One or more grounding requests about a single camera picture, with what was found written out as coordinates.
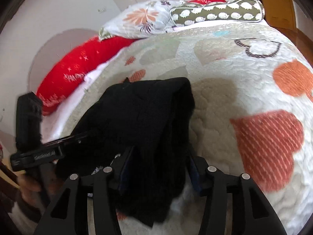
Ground green sheep bolster pillow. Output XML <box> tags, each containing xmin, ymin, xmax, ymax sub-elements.
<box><xmin>170</xmin><ymin>0</ymin><xmax>265</xmax><ymax>26</ymax></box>

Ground person's left hand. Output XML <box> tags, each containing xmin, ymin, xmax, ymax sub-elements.
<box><xmin>17</xmin><ymin>163</ymin><xmax>64</xmax><ymax>211</ymax></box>

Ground round beige headboard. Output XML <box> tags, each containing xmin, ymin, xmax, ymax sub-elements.
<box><xmin>28</xmin><ymin>28</ymin><xmax>98</xmax><ymax>93</ymax></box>

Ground white floral pillow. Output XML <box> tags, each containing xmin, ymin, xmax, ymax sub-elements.
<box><xmin>98</xmin><ymin>0</ymin><xmax>185</xmax><ymax>41</ymax></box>

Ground black pants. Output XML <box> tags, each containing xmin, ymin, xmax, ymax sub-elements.
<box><xmin>55</xmin><ymin>78</ymin><xmax>195</xmax><ymax>226</ymax></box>

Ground long red pillow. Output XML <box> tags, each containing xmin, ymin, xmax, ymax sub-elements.
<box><xmin>35</xmin><ymin>0</ymin><xmax>228</xmax><ymax>116</ymax></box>

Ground wooden door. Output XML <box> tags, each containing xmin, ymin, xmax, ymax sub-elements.
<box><xmin>260</xmin><ymin>0</ymin><xmax>297</xmax><ymax>31</ymax></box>

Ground heart pattern quilt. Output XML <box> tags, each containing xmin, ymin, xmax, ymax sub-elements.
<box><xmin>61</xmin><ymin>24</ymin><xmax>312</xmax><ymax>234</ymax></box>

